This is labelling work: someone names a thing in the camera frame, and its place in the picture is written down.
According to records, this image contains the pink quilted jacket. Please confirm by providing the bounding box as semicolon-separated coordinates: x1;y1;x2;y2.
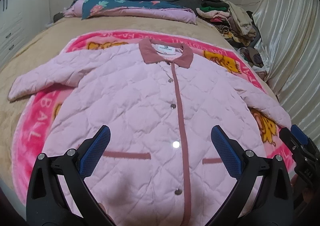
8;39;291;225

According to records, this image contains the blue floral pink quilt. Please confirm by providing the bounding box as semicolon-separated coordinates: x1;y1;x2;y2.
62;0;196;25

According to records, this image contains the pink cartoon fleece blanket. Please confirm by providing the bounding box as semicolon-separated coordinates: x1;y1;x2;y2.
11;30;295;203

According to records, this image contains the white wardrobe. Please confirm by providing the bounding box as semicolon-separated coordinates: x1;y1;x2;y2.
1;0;50;67

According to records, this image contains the cream satin curtain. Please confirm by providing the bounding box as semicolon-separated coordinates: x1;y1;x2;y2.
253;0;319;145

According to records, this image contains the pile of assorted clothes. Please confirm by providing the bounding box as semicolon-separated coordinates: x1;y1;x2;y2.
196;0;267;80

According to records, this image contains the beige bed cover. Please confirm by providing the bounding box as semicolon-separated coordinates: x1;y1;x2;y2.
0;14;279;191

